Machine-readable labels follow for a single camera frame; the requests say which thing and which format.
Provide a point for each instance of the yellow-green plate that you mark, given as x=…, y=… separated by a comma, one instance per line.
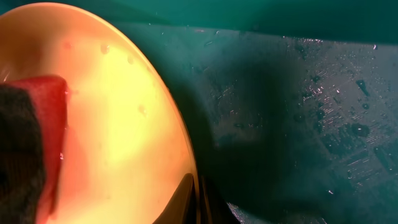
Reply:
x=126, y=148

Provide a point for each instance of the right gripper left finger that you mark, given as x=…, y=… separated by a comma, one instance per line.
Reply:
x=181, y=208

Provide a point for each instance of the teal plastic serving tray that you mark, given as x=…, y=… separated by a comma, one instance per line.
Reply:
x=290, y=106

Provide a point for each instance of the green and red sponge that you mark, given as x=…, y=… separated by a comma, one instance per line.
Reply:
x=33, y=123

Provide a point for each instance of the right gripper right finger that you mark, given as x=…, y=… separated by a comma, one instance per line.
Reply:
x=214, y=210

